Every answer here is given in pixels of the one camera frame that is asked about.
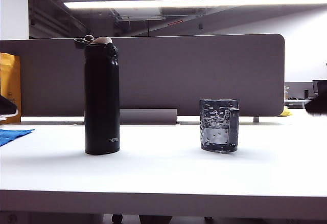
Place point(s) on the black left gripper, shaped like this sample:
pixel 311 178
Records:
pixel 6 106

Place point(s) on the blue cloth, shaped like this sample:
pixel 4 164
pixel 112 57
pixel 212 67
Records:
pixel 11 135

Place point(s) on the long ceiling light strip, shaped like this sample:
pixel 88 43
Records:
pixel 178 3

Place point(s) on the grey divider foot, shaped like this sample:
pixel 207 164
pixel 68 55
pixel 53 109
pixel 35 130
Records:
pixel 256 119

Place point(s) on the yellow soft object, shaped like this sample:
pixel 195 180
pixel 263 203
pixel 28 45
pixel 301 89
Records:
pixel 286 112

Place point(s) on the small black container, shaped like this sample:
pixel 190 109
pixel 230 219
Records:
pixel 306 94

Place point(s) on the small clear bottle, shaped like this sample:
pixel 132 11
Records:
pixel 286 93

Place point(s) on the black chair caster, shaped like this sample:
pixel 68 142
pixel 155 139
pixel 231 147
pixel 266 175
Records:
pixel 117 218

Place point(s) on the textured glass mug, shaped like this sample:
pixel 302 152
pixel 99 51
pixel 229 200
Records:
pixel 213 116

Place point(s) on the yellow paper bag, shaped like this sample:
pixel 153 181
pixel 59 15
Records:
pixel 11 80

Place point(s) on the grey desk divider panel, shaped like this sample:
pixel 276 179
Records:
pixel 184 75

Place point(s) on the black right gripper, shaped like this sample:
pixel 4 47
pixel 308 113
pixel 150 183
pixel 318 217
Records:
pixel 318 106

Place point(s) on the black thermos flask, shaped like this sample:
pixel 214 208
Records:
pixel 101 93

